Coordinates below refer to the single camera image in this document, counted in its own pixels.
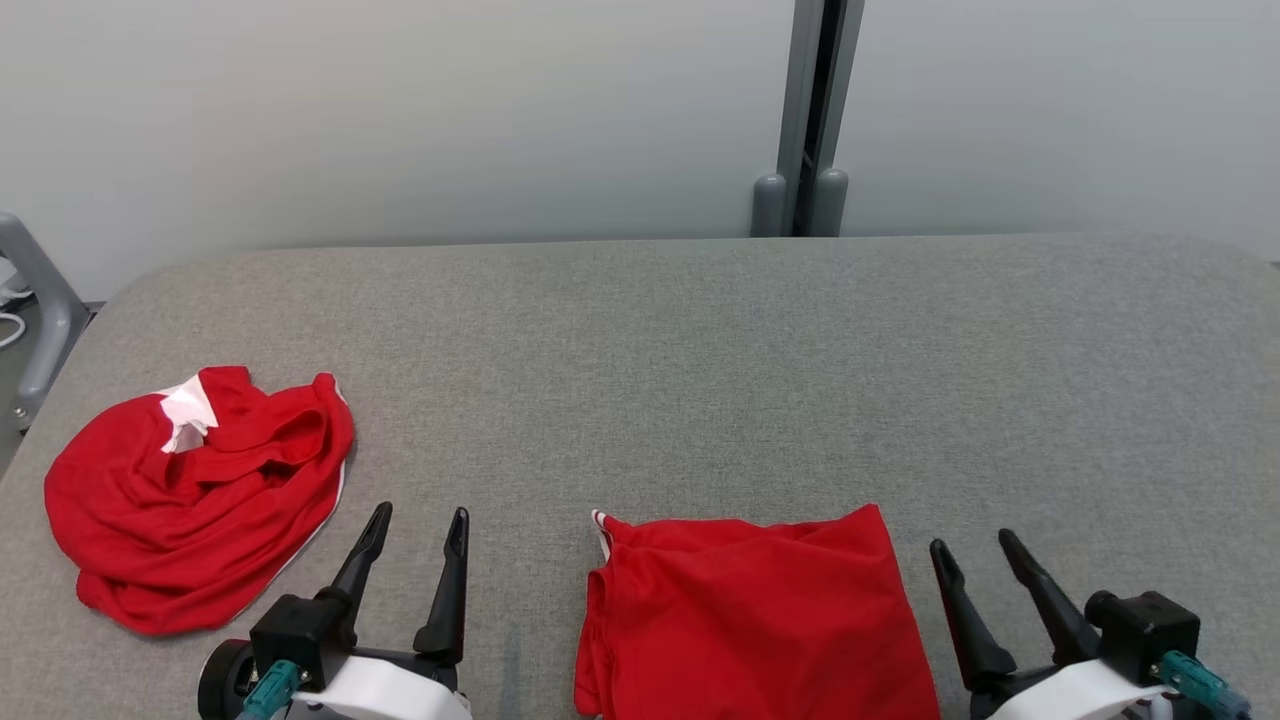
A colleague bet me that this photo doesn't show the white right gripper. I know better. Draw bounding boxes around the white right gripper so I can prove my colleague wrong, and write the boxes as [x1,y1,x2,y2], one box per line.
[929,529,1176,720]

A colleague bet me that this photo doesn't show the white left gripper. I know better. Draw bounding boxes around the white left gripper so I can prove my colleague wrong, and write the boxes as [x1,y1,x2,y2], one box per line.
[285,502,473,720]

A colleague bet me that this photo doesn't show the red shorts with white trim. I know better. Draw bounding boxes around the red shorts with white trim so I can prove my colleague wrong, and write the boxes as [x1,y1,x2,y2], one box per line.
[44,366,357,637]

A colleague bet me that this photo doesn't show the red Bulls basketball jersey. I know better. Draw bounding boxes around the red Bulls basketball jersey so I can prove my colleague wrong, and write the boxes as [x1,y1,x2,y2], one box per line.
[573,503,943,720]

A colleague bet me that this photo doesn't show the teal cable connector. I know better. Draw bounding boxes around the teal cable connector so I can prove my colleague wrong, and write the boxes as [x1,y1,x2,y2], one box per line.
[240,660,301,720]
[1160,650,1251,720]

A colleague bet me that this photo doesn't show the grey metal frame leg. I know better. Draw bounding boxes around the grey metal frame leg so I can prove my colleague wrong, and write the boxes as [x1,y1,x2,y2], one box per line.
[0,212,91,431]

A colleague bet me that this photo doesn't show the white cable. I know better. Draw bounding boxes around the white cable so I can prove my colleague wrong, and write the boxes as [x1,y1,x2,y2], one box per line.
[0,285,31,349]

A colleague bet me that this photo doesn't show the grey partition post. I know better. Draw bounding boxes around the grey partition post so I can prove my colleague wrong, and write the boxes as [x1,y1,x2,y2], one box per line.
[750,0,867,238]

